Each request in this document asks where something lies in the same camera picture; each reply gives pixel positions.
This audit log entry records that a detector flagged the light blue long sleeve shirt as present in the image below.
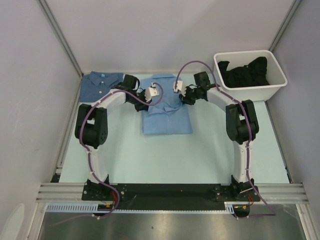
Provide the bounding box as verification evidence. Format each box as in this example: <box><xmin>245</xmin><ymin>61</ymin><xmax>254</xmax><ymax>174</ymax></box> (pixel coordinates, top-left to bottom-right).
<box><xmin>141</xmin><ymin>73</ymin><xmax>193</xmax><ymax>135</ymax></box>

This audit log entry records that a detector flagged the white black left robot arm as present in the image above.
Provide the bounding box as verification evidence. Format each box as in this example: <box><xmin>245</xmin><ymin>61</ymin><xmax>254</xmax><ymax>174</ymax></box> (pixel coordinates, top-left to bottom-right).
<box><xmin>74</xmin><ymin>74</ymin><xmax>159</xmax><ymax>201</ymax></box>

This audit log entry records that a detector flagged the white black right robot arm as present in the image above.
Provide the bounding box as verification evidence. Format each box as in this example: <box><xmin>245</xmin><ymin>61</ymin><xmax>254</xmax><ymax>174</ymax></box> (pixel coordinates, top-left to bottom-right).
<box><xmin>173</xmin><ymin>72</ymin><xmax>259</xmax><ymax>201</ymax></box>

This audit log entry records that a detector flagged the folded dark blue checked shirt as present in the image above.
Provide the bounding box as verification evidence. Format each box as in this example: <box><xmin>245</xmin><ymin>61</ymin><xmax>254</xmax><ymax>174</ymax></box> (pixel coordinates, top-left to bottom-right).
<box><xmin>79</xmin><ymin>71</ymin><xmax>124</xmax><ymax>103</ymax></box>

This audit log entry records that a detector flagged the white plastic bin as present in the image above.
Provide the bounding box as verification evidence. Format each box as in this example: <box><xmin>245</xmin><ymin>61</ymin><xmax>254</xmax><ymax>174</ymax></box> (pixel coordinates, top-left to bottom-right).
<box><xmin>213</xmin><ymin>50</ymin><xmax>288</xmax><ymax>102</ymax></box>

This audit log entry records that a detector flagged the black shirt in bin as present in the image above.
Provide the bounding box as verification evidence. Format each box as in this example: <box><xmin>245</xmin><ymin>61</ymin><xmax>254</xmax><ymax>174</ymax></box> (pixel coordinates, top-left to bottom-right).
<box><xmin>218</xmin><ymin>56</ymin><xmax>269</xmax><ymax>88</ymax></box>

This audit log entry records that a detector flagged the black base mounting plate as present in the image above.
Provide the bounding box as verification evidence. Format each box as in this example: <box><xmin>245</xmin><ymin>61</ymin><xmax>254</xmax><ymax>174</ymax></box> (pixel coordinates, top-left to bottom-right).
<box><xmin>81</xmin><ymin>182</ymin><xmax>261</xmax><ymax>211</ymax></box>

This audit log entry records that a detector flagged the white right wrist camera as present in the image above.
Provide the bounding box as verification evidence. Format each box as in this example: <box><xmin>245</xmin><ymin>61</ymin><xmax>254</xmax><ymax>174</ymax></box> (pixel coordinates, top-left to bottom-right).
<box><xmin>173</xmin><ymin>80</ymin><xmax>186</xmax><ymax>97</ymax></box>

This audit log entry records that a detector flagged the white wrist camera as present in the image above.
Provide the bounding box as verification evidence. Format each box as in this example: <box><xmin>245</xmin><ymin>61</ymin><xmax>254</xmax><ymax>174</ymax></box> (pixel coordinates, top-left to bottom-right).
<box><xmin>145</xmin><ymin>82</ymin><xmax>159</xmax><ymax>103</ymax></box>
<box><xmin>173</xmin><ymin>80</ymin><xmax>186</xmax><ymax>97</ymax></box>

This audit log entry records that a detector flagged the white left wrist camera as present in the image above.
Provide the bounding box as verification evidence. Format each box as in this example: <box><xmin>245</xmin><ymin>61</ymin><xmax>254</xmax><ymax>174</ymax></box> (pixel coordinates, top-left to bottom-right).
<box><xmin>145</xmin><ymin>82</ymin><xmax>159</xmax><ymax>103</ymax></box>

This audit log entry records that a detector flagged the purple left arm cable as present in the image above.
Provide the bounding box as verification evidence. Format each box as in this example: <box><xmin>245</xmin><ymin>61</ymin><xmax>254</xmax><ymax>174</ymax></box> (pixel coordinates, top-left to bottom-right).
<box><xmin>49</xmin><ymin>82</ymin><xmax>164</xmax><ymax>222</ymax></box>

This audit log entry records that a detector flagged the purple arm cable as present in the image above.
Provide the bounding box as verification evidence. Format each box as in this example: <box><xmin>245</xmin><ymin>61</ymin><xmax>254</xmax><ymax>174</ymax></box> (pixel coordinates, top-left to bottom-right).
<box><xmin>49</xmin><ymin>82</ymin><xmax>164</xmax><ymax>222</ymax></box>
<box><xmin>174</xmin><ymin>59</ymin><xmax>276</xmax><ymax>219</ymax></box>

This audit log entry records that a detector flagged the white slotted cable duct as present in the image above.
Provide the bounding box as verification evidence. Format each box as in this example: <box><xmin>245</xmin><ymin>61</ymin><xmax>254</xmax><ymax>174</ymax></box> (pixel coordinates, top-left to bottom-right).
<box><xmin>45</xmin><ymin>202</ymin><xmax>234</xmax><ymax>214</ymax></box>

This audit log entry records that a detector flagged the aluminium frame rail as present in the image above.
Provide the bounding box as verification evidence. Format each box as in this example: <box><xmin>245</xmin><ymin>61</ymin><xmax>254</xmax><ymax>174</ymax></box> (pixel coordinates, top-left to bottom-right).
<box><xmin>36</xmin><ymin>183</ymin><xmax>309</xmax><ymax>204</ymax></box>

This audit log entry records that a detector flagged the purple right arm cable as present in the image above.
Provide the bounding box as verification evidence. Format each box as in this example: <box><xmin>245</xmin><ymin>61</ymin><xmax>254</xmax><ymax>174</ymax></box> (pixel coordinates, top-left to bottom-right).
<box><xmin>174</xmin><ymin>59</ymin><xmax>276</xmax><ymax>219</ymax></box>

